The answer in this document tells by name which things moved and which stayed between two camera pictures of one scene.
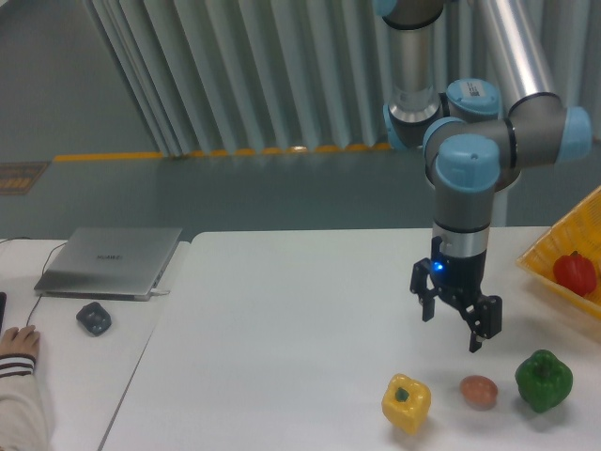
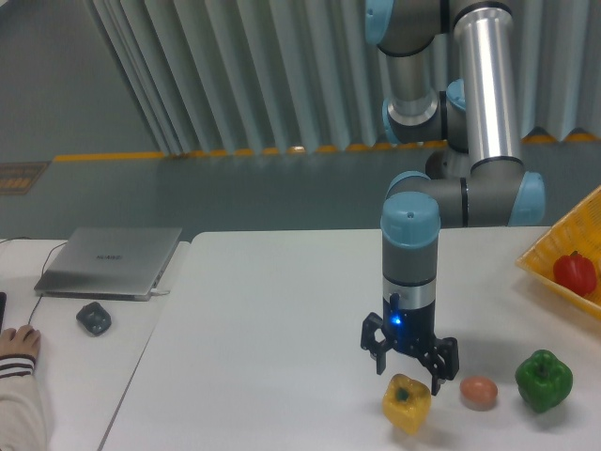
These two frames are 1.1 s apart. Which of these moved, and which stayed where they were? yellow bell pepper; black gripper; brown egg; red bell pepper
Moved: black gripper
Stayed: brown egg; yellow bell pepper; red bell pepper
